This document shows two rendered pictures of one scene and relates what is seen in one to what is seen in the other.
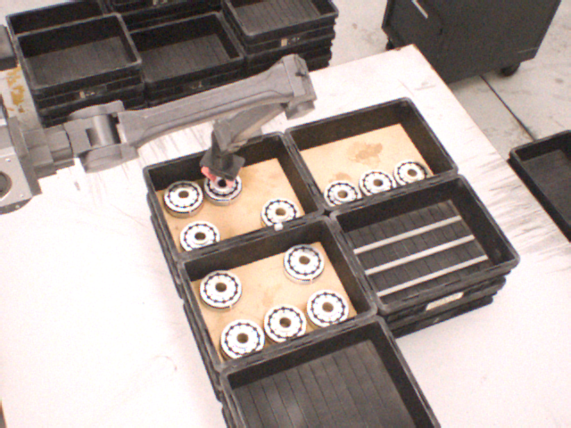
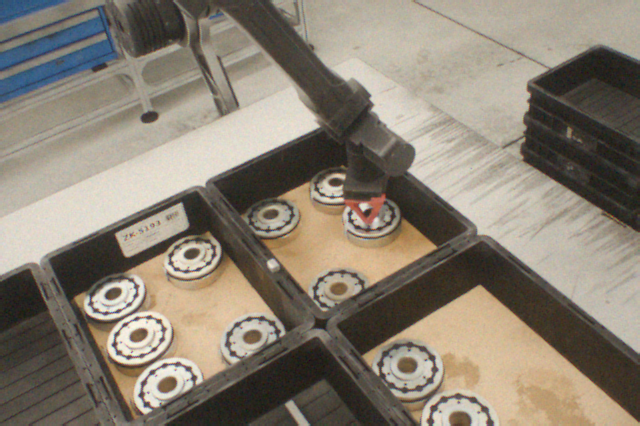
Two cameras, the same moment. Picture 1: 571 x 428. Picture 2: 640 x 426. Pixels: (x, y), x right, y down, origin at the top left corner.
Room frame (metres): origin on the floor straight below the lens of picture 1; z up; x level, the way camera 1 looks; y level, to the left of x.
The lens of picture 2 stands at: (1.07, -0.75, 1.71)
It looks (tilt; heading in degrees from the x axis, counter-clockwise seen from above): 43 degrees down; 91
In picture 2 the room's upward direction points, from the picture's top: 9 degrees counter-clockwise
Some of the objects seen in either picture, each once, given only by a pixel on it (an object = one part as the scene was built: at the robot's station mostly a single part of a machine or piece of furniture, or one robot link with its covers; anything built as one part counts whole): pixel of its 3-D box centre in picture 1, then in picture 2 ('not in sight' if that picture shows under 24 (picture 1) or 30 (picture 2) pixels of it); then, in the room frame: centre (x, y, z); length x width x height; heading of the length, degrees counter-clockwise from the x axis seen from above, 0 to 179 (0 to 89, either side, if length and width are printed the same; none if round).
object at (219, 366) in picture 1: (276, 288); (169, 293); (0.81, -0.01, 0.92); 0.40 x 0.30 x 0.02; 118
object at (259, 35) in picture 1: (276, 44); not in sight; (2.28, 0.10, 0.37); 0.40 x 0.30 x 0.45; 119
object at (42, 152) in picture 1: (45, 151); not in sight; (0.73, 0.40, 1.45); 0.09 x 0.08 x 0.12; 29
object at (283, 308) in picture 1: (285, 323); (140, 338); (0.75, -0.04, 0.86); 0.10 x 0.10 x 0.01
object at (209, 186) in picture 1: (222, 184); (371, 216); (1.15, 0.16, 0.86); 0.10 x 0.10 x 0.01
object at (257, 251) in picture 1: (275, 298); (178, 314); (0.81, -0.01, 0.87); 0.40 x 0.30 x 0.11; 118
